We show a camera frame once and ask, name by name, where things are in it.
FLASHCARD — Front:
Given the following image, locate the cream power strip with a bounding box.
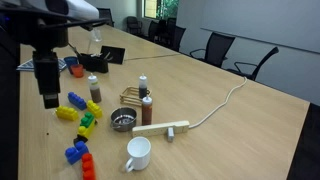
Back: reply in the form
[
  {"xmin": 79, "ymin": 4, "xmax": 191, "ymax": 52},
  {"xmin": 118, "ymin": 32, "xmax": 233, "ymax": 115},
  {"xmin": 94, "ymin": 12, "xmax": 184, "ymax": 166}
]
[{"xmin": 131, "ymin": 120, "xmax": 191, "ymax": 139}]

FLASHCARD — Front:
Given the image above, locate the wall whiteboard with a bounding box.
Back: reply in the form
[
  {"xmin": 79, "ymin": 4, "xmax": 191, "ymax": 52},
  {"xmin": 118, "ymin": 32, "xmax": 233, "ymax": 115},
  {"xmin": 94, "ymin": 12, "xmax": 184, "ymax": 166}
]
[{"xmin": 199, "ymin": 0, "xmax": 320, "ymax": 55}]

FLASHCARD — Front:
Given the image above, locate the black toy block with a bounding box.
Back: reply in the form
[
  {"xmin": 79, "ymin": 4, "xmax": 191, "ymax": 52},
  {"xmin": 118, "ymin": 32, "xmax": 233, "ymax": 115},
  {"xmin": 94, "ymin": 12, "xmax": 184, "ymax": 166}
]
[{"xmin": 73, "ymin": 135, "xmax": 88, "ymax": 145}]

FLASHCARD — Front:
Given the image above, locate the red-brown sauce squeeze bottle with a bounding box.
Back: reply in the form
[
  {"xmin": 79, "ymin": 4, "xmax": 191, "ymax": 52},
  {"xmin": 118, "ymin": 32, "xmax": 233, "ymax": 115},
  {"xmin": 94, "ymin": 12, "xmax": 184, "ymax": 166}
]
[{"xmin": 141, "ymin": 94, "xmax": 154, "ymax": 126}]

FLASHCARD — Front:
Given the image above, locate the blue cup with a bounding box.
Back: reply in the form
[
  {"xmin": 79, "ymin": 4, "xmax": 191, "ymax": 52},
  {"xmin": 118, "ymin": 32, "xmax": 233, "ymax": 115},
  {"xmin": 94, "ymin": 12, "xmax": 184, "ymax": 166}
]
[{"xmin": 63, "ymin": 55, "xmax": 80, "ymax": 75}]

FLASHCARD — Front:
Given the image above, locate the brown sauce squeeze bottle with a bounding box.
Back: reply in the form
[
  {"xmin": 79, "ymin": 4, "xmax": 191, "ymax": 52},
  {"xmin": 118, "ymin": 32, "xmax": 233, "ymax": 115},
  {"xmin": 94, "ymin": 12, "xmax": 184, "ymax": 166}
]
[{"xmin": 87, "ymin": 72, "xmax": 103, "ymax": 104}]

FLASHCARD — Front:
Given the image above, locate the magazine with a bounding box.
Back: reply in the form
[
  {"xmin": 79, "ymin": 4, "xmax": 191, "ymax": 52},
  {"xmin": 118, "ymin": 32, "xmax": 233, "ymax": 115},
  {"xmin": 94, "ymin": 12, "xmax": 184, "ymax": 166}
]
[{"xmin": 16, "ymin": 57, "xmax": 68, "ymax": 73}]

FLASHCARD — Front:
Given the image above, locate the black-handled utensil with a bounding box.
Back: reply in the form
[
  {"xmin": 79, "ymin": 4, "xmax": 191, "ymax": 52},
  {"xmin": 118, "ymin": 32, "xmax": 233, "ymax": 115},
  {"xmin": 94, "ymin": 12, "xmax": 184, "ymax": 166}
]
[{"xmin": 67, "ymin": 42, "xmax": 82, "ymax": 58}]

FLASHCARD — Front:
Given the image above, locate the window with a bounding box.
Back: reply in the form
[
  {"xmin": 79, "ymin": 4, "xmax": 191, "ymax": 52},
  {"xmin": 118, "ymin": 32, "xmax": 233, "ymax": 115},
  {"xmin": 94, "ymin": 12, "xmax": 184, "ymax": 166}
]
[{"xmin": 143, "ymin": 0, "xmax": 180, "ymax": 20}]

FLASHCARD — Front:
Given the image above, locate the small blue toy block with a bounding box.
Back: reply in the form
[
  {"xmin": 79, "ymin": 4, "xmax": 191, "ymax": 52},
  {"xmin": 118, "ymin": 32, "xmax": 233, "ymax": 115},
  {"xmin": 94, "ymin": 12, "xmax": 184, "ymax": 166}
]
[{"xmin": 64, "ymin": 140, "xmax": 90, "ymax": 166}]

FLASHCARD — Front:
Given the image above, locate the red toy block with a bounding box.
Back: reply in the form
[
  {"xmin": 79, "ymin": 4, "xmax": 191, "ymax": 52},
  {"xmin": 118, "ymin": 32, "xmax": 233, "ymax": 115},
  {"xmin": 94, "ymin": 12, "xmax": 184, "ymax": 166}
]
[{"xmin": 81, "ymin": 152, "xmax": 97, "ymax": 180}]

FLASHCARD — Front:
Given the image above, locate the metal bowl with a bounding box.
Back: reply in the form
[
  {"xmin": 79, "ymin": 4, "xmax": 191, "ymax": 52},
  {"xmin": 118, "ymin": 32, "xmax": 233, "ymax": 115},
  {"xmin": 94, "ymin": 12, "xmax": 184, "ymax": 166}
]
[{"xmin": 110, "ymin": 106, "xmax": 138, "ymax": 133}]

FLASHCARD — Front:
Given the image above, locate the white plug adapter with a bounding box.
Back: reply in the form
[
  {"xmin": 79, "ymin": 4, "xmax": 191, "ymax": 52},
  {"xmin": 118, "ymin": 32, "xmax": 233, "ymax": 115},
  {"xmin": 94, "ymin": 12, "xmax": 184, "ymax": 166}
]
[{"xmin": 166, "ymin": 126, "xmax": 176, "ymax": 143}]

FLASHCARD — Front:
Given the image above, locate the black office chair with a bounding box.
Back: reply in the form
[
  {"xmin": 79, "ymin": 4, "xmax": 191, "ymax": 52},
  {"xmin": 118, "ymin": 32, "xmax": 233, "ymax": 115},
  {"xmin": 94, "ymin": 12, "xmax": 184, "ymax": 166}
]
[
  {"xmin": 126, "ymin": 15, "xmax": 143, "ymax": 36},
  {"xmin": 157, "ymin": 17, "xmax": 177, "ymax": 47},
  {"xmin": 226, "ymin": 46, "xmax": 280, "ymax": 82},
  {"xmin": 147, "ymin": 19, "xmax": 160, "ymax": 43},
  {"xmin": 189, "ymin": 32, "xmax": 236, "ymax": 69},
  {"xmin": 171, "ymin": 25, "xmax": 187, "ymax": 53},
  {"xmin": 97, "ymin": 7, "xmax": 115, "ymax": 28}
]

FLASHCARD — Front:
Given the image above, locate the white power cable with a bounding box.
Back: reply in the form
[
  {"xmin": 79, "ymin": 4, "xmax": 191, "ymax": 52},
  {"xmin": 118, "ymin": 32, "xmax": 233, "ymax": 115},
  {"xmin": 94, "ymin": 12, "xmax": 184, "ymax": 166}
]
[{"xmin": 188, "ymin": 76, "xmax": 248, "ymax": 130}]

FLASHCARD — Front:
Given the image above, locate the green toy block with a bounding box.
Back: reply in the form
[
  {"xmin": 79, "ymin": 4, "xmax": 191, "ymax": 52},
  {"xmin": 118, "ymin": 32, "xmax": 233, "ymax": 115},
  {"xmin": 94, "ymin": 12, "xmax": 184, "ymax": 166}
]
[{"xmin": 79, "ymin": 111, "xmax": 96, "ymax": 129}]

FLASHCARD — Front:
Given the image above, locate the orange cup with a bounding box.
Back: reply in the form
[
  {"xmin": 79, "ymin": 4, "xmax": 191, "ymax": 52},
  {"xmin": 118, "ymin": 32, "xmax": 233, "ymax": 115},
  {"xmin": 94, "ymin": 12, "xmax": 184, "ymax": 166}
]
[{"xmin": 70, "ymin": 63, "xmax": 85, "ymax": 79}]

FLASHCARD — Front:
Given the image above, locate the white ceramic mug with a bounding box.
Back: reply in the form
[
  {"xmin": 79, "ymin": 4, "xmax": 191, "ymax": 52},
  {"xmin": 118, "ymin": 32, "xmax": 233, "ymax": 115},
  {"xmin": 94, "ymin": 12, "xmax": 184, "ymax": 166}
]
[{"xmin": 124, "ymin": 136, "xmax": 152, "ymax": 173}]

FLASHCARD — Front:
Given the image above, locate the thin dark cable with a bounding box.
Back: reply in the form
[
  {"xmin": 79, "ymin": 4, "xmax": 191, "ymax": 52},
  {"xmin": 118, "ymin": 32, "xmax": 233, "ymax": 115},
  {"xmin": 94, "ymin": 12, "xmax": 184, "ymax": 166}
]
[{"xmin": 123, "ymin": 52, "xmax": 181, "ymax": 62}]

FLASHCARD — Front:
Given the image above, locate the clear glass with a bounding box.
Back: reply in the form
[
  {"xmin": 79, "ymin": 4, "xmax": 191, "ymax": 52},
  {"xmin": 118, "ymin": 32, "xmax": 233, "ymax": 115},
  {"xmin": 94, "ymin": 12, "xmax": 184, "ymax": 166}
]
[{"xmin": 88, "ymin": 27, "xmax": 103, "ymax": 44}]

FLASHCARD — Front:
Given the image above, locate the short yellow toy block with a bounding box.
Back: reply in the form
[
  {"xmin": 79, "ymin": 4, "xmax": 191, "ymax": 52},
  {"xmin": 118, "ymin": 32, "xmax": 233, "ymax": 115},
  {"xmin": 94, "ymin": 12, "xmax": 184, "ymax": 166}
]
[{"xmin": 86, "ymin": 99, "xmax": 104, "ymax": 119}]

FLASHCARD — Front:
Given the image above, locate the long yellow toy block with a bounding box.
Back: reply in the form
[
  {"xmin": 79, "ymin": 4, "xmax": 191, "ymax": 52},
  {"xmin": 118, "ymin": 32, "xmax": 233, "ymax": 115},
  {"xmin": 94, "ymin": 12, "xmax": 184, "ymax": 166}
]
[{"xmin": 55, "ymin": 105, "xmax": 80, "ymax": 122}]

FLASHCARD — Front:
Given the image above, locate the long blue toy block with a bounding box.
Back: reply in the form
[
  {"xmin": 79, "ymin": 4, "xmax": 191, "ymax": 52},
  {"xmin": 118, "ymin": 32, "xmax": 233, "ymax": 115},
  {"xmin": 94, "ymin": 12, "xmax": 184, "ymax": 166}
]
[{"xmin": 67, "ymin": 91, "xmax": 88, "ymax": 111}]

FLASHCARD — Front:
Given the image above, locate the dark sauce squeeze bottle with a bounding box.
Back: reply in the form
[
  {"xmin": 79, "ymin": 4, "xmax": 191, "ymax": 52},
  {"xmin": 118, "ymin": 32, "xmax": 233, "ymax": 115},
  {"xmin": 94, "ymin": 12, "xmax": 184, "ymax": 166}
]
[{"xmin": 138, "ymin": 73, "xmax": 149, "ymax": 100}]

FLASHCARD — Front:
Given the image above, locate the black utensil holder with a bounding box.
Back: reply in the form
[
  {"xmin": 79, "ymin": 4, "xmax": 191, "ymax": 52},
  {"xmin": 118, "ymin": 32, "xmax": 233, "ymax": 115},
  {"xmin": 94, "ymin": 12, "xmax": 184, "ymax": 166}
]
[{"xmin": 77, "ymin": 52, "xmax": 110, "ymax": 74}]

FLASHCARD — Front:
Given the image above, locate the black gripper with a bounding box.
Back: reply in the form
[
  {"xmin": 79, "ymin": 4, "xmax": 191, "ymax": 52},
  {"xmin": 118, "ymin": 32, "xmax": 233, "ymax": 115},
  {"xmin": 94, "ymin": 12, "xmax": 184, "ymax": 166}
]
[{"xmin": 32, "ymin": 49, "xmax": 62, "ymax": 110}]

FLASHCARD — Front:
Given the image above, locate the wooden rack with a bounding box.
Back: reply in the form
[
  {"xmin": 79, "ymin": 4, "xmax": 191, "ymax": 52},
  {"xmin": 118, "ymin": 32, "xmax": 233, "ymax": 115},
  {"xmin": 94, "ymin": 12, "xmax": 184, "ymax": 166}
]
[{"xmin": 119, "ymin": 86, "xmax": 152, "ymax": 108}]

